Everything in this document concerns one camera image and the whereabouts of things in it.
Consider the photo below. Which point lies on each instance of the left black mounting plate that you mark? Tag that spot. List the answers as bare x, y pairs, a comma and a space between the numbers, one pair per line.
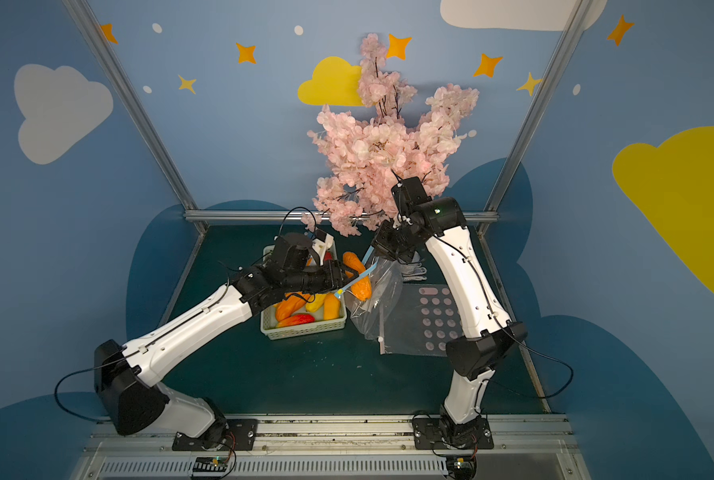
223, 435

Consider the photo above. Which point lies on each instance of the white perforated plastic basket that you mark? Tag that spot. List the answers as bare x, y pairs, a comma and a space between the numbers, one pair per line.
268, 322

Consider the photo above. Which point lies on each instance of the black mounting plate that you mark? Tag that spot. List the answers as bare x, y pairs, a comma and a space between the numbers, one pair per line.
438, 433
223, 435

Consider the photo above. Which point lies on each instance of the red orange mango front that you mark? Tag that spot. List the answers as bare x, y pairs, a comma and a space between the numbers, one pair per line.
295, 320

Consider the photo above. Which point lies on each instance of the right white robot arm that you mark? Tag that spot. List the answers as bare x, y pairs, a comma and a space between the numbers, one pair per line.
488, 332

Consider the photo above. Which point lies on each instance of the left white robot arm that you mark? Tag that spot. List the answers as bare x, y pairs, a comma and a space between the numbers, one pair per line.
128, 378

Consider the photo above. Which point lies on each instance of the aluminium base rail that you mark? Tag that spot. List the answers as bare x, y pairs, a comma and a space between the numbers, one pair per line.
347, 447

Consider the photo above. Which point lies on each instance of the orange yellow mango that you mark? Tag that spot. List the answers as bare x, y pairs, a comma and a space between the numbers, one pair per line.
331, 307

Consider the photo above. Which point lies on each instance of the clear blue-zip bag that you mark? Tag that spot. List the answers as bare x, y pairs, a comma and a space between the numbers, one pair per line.
387, 284

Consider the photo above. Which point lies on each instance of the pink cherry blossom tree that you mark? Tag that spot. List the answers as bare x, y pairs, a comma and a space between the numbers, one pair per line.
368, 157

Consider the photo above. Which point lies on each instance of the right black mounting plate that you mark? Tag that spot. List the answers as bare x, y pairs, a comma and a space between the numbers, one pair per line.
438, 433

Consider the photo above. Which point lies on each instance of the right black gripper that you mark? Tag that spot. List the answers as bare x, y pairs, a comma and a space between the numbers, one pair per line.
383, 245

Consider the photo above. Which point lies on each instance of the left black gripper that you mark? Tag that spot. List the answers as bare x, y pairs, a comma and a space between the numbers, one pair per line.
338, 279

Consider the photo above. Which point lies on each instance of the small circuit board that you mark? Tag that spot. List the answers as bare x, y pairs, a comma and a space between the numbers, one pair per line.
210, 467

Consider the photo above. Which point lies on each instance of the clear pink-dotted zip bag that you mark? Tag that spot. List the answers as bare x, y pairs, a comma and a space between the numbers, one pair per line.
423, 321

